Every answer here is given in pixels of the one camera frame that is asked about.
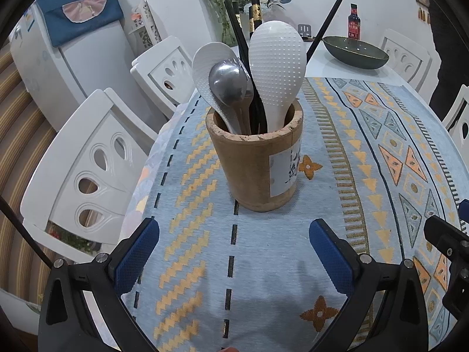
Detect white dotted rice paddle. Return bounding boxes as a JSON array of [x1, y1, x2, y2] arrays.
[[248, 20, 306, 134], [192, 42, 250, 134]]

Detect blue cloth cover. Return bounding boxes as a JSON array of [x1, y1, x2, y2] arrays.
[[36, 0, 124, 48]]

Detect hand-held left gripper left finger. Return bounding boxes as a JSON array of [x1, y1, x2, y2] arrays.
[[38, 217, 161, 352]]

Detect dark green bowl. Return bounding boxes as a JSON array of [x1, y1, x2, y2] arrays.
[[322, 36, 390, 70]]

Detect potted green plant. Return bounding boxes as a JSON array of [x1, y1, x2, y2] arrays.
[[47, 224, 101, 253]]

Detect white dining chair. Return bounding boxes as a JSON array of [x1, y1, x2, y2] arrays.
[[20, 88, 158, 261], [379, 28, 433, 92], [130, 36, 198, 114], [441, 84, 469, 147]]

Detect metal spoon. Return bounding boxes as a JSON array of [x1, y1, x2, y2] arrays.
[[209, 62, 254, 133]]

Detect dark soy sauce bottle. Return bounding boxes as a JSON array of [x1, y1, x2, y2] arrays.
[[346, 3, 361, 41]]

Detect bamboo utensil holder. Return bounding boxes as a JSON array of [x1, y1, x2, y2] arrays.
[[205, 97, 304, 212]]

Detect patterned blue table mat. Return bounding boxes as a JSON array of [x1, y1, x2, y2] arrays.
[[121, 77, 462, 352]]

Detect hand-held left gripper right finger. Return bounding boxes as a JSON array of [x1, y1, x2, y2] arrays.
[[308, 218, 427, 352]]

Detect black cable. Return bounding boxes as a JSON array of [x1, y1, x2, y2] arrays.
[[0, 196, 52, 268]]

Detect white refrigerator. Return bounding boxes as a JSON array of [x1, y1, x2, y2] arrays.
[[9, 4, 154, 133]]

